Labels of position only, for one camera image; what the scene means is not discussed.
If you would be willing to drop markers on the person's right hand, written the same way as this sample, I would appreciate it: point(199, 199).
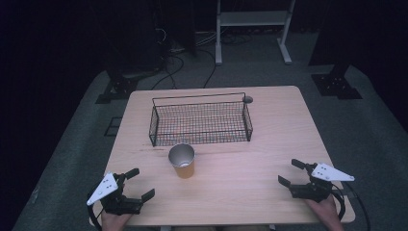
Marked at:
point(324, 213)

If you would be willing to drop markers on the white metal desk frame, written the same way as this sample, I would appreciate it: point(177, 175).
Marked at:
point(253, 18)

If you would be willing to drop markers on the orange paper cup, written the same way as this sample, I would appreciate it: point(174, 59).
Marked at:
point(183, 165)

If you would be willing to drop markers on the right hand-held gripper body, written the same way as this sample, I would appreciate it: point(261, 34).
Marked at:
point(312, 191)

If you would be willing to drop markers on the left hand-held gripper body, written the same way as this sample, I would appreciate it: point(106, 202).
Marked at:
point(120, 205)

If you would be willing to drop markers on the person's left hand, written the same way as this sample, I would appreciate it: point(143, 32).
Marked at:
point(114, 222)

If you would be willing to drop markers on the black stand base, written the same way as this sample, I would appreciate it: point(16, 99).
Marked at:
point(118, 88)
point(335, 85)

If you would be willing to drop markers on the grey round disc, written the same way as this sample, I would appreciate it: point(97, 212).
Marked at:
point(248, 99)

